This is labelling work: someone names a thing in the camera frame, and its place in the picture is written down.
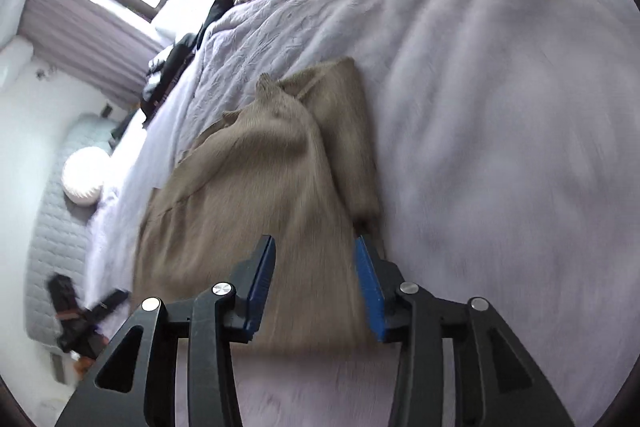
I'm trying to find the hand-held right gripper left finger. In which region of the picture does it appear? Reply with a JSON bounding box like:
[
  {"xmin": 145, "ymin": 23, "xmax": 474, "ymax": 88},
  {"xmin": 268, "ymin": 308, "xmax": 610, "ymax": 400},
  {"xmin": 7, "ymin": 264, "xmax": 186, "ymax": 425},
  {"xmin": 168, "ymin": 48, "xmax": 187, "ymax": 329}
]
[{"xmin": 54, "ymin": 235, "xmax": 277, "ymax": 427}]

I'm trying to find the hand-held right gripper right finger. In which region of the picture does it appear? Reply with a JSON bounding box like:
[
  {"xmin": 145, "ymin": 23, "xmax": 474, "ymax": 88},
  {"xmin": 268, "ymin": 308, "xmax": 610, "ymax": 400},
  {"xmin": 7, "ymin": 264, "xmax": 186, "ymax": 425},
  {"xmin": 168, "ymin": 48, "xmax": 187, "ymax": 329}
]
[{"xmin": 353, "ymin": 235, "xmax": 576, "ymax": 427}]

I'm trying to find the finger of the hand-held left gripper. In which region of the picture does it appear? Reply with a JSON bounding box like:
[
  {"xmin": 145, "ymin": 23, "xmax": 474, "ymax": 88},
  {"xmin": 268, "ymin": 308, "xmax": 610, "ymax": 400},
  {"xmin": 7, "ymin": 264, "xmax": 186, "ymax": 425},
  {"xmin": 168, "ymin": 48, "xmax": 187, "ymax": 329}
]
[{"xmin": 86, "ymin": 288, "xmax": 132, "ymax": 314}]

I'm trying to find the brown knit sweater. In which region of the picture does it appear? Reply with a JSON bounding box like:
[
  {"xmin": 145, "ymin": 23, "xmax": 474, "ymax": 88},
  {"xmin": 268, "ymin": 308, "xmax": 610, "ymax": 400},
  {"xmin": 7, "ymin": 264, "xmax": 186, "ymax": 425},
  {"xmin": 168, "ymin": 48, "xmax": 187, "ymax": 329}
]
[{"xmin": 131, "ymin": 56, "xmax": 389, "ymax": 354}]

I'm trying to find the grey tufted headboard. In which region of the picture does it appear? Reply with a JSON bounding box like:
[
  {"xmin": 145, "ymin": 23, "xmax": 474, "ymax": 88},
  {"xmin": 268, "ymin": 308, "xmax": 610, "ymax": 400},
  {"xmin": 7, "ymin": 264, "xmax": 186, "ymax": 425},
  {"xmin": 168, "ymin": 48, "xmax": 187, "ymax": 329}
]
[{"xmin": 25, "ymin": 113, "xmax": 126, "ymax": 350}]

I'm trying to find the round white pillow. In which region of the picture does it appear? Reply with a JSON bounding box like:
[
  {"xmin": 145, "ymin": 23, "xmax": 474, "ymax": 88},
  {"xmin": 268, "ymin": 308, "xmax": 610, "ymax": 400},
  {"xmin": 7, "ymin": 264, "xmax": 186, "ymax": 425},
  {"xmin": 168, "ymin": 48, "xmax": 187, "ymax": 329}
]
[{"xmin": 62, "ymin": 147, "xmax": 112, "ymax": 206}]

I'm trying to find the pale bed sheet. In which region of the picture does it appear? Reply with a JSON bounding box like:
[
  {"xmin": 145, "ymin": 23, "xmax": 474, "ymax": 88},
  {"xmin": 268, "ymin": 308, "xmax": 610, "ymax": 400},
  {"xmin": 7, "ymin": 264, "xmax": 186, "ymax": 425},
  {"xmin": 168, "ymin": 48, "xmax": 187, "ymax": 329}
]
[{"xmin": 82, "ymin": 57, "xmax": 211, "ymax": 303}]

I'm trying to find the bed with lilac quilt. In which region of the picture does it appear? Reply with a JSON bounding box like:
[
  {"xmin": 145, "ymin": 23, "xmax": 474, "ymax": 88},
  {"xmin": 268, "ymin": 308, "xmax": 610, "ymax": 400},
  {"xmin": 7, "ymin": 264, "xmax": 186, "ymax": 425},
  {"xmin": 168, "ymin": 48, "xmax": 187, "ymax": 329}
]
[{"xmin": 85, "ymin": 0, "xmax": 628, "ymax": 427}]

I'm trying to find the black plaid clothing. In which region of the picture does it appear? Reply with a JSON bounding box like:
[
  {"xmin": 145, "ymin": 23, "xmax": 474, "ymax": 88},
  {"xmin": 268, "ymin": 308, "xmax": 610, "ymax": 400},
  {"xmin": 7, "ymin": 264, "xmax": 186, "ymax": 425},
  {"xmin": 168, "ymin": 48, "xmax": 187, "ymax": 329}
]
[{"xmin": 140, "ymin": 33, "xmax": 202, "ymax": 118}]

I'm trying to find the grey curtain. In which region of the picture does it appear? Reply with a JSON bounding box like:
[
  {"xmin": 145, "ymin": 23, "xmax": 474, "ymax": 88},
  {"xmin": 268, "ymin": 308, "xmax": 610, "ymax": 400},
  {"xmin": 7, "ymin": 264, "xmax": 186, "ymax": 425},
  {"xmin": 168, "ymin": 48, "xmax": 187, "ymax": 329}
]
[{"xmin": 22, "ymin": 0, "xmax": 163, "ymax": 108}]

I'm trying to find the black garment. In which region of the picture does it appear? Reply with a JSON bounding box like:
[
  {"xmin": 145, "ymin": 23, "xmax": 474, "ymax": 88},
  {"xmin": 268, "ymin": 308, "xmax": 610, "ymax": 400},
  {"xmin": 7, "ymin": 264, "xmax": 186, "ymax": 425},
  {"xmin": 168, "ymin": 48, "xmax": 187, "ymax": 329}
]
[{"xmin": 199, "ymin": 0, "xmax": 237, "ymax": 38}]

